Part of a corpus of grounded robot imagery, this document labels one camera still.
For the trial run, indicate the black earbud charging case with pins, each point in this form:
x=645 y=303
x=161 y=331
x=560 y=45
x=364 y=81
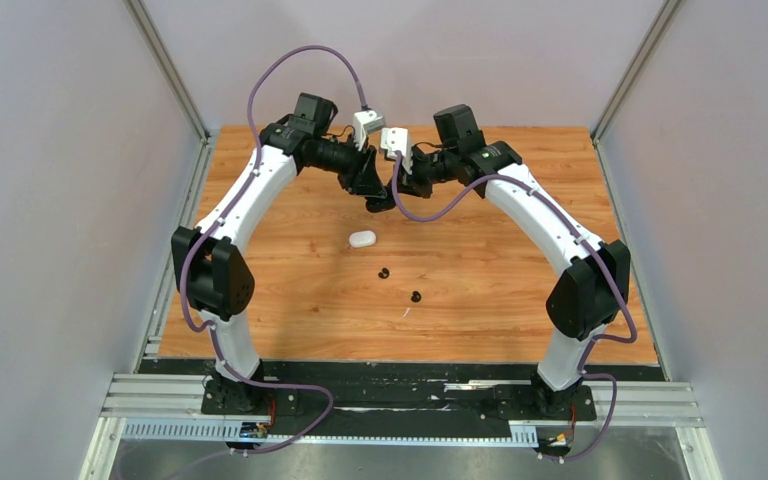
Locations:
x=379 y=205

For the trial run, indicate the left aluminium corner post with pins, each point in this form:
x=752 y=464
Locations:
x=154 y=41

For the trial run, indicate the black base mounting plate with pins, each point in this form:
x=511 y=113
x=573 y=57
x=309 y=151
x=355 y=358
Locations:
x=386 y=399

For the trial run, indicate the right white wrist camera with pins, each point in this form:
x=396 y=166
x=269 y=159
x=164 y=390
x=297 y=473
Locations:
x=396 y=145

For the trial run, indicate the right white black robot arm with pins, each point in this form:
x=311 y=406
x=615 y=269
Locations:
x=593 y=277

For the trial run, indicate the aluminium corner post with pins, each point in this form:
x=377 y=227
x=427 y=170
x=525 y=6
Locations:
x=653 y=36
x=154 y=41

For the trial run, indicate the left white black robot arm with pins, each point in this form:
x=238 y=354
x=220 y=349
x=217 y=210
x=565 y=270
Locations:
x=214 y=282

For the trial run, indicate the right aluminium corner post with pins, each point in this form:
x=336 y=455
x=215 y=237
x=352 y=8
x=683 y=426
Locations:
x=653 y=36

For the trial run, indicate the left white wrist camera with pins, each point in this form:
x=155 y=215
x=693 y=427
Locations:
x=363 y=124

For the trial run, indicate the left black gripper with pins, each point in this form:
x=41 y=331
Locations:
x=369 y=181

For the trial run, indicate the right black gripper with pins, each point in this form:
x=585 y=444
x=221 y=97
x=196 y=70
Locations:
x=413 y=188

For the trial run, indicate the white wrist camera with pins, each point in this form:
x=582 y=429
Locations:
x=396 y=145
x=363 y=124

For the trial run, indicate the white earbud charging case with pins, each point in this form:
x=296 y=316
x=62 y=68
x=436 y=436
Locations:
x=362 y=239

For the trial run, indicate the aluminium front rail frame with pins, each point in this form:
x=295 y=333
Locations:
x=159 y=406

